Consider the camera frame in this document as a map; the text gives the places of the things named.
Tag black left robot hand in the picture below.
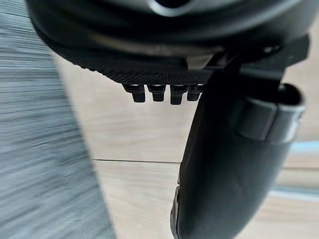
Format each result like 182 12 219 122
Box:
25 0 319 239

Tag grey fabric surface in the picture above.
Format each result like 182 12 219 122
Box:
0 0 118 239

